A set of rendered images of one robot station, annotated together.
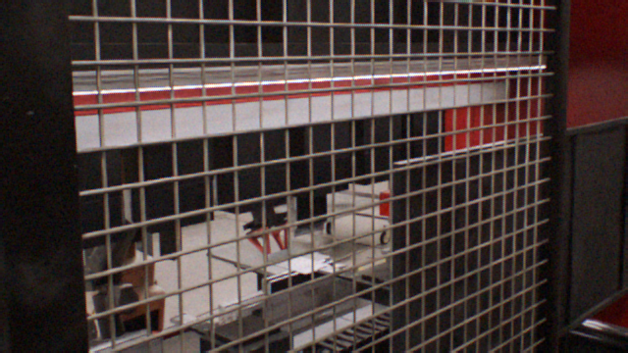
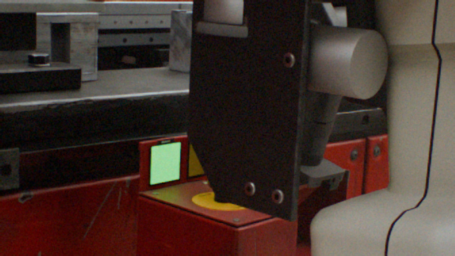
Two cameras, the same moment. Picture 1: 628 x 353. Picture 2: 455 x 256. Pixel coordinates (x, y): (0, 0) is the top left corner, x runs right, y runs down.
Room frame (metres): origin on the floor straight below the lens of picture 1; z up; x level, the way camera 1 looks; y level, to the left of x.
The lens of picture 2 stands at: (2.63, 0.51, 1.05)
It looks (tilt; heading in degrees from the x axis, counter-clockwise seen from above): 11 degrees down; 184
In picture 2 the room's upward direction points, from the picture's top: 3 degrees clockwise
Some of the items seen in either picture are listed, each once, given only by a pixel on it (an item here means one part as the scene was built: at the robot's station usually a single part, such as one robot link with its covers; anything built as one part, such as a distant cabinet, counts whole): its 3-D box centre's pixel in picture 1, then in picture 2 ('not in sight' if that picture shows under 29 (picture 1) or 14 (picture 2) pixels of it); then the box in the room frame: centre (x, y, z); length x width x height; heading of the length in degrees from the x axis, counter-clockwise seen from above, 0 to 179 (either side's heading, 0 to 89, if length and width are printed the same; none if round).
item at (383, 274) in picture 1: (364, 277); not in sight; (1.50, -0.07, 1.01); 0.26 x 0.12 x 0.05; 47
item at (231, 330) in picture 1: (219, 330); not in sight; (1.21, 0.20, 1.01); 0.26 x 0.12 x 0.05; 47
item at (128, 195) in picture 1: (169, 181); not in sight; (1.34, 0.31, 1.26); 0.15 x 0.09 x 0.17; 137
